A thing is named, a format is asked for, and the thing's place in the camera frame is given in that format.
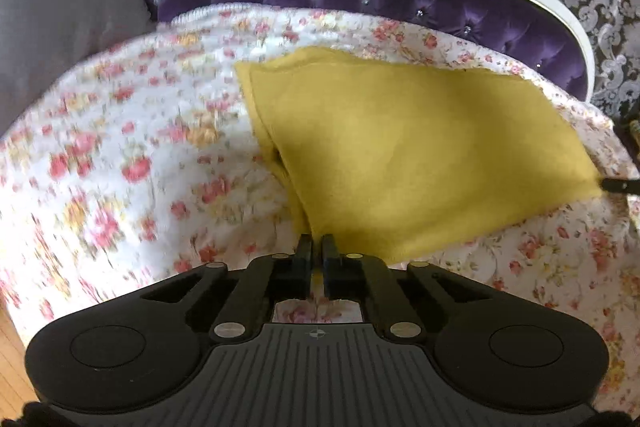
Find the floral quilted blanket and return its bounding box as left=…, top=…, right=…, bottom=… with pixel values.
left=0, top=4, right=640, bottom=413

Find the mustard yellow sweater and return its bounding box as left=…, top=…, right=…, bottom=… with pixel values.
left=234, top=46, right=607, bottom=267

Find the grey cushion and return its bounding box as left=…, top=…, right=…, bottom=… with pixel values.
left=0, top=0, right=157, bottom=135

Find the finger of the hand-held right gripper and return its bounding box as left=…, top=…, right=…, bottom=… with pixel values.
left=599, top=178, right=640, bottom=196

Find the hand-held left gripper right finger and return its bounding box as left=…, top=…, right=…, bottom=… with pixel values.
left=321, top=234, right=502, bottom=341

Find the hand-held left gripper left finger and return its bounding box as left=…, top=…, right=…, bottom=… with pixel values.
left=140, top=234, right=314, bottom=341

